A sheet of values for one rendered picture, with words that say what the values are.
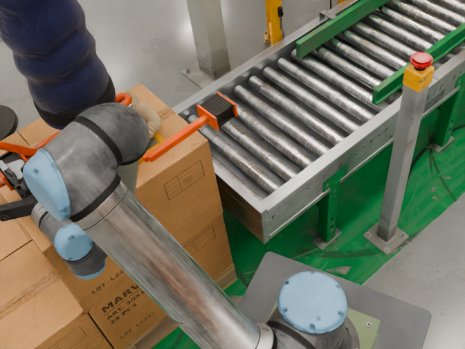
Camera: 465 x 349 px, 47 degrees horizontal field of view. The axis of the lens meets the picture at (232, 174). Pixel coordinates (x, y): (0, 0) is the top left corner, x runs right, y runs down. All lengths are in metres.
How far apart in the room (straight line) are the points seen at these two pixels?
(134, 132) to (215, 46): 2.27
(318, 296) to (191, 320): 0.30
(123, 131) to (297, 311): 0.52
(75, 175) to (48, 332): 1.08
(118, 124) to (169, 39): 2.84
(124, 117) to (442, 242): 1.92
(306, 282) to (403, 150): 0.99
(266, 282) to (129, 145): 0.77
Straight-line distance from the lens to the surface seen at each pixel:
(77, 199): 0.94
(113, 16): 4.17
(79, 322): 1.97
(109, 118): 0.98
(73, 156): 0.94
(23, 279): 2.10
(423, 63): 1.82
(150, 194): 1.69
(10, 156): 1.67
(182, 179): 1.74
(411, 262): 2.56
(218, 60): 3.30
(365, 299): 1.60
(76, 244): 1.39
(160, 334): 2.40
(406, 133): 2.03
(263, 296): 1.59
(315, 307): 1.18
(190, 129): 1.55
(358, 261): 2.52
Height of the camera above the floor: 2.17
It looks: 50 degrees down
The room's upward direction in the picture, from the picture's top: 10 degrees counter-clockwise
